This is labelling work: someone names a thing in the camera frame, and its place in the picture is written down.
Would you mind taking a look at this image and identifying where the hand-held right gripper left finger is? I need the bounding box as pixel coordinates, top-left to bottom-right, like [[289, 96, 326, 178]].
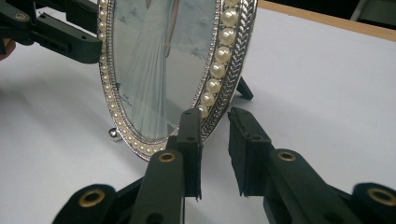
[[166, 107, 204, 200]]

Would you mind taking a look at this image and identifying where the grey metal stand pole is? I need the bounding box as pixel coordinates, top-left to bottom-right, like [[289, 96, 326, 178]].
[[349, 0, 396, 28]]

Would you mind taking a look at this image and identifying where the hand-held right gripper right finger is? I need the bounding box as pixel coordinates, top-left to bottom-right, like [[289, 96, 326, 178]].
[[227, 106, 275, 198]]

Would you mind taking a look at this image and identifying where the oval silver pearl photo frame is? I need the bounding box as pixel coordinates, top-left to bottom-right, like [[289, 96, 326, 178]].
[[96, 0, 259, 162]]

